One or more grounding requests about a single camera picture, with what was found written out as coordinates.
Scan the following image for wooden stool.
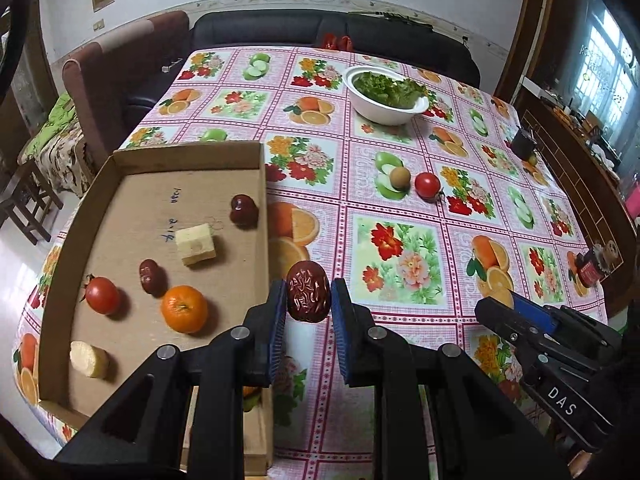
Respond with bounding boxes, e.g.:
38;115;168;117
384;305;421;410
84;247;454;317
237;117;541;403
0;157;63;246

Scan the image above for smooth red date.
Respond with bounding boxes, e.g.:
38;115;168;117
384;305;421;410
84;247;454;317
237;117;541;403
229;194;259;227
138;259;168;297

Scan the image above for wrinkled red date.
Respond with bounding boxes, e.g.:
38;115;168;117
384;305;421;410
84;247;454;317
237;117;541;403
286;260;332;321

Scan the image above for white bowl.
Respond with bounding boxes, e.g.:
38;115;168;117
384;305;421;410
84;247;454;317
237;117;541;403
343;65;431;127

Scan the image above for window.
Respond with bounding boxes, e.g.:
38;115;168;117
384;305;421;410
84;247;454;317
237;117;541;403
575;10;640;106

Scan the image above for wooden door frame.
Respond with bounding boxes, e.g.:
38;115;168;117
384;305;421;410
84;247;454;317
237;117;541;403
492;0;556;103

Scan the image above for red labelled jar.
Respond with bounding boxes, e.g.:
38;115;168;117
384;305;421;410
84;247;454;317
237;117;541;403
575;250;606;286

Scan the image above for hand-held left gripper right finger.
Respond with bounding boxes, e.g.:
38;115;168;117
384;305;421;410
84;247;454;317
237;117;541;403
331;277;571;480

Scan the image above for green blanket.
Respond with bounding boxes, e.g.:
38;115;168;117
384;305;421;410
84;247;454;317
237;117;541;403
25;92;76;156

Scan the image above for black sofa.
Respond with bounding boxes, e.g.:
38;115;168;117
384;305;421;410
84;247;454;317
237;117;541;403
190;10;481;88

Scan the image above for green lettuce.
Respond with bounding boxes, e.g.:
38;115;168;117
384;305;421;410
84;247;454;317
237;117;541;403
352;71;430;108

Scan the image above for round pale corn piece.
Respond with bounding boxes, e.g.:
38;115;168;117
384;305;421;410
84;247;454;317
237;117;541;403
70;341;109;379

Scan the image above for brown patterned blanket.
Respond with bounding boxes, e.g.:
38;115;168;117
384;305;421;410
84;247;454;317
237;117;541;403
35;120;96;196

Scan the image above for shallow cardboard box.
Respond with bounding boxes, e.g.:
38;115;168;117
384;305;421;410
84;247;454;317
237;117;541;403
37;141;276;476

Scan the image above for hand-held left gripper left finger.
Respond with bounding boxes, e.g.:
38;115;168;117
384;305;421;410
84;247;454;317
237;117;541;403
52;280;288;480

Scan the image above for orange mandarin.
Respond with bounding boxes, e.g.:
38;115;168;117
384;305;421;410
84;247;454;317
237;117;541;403
161;285;209;334

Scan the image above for large red tomato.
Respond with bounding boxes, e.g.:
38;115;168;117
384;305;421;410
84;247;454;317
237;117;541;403
82;274;122;316

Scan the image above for yellowish cheese block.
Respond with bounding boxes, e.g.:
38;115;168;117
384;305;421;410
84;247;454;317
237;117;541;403
175;223;217;266

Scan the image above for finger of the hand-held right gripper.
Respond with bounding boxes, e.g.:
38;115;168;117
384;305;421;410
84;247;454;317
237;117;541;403
474;297;539;349
509;292;556;334

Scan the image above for small red tomato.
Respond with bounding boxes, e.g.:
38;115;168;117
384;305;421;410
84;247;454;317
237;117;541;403
414;172;443;199

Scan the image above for brown armchair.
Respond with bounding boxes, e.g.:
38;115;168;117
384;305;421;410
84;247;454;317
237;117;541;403
62;10;191;166

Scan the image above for wooden cabinet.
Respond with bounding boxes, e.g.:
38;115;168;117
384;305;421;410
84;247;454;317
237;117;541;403
515;77;640;311

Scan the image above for red item on sofa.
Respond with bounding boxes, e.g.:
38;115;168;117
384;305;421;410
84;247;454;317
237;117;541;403
320;33;355;52

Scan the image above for dark cup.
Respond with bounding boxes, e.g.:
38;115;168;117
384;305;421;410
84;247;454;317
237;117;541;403
511;128;536;158

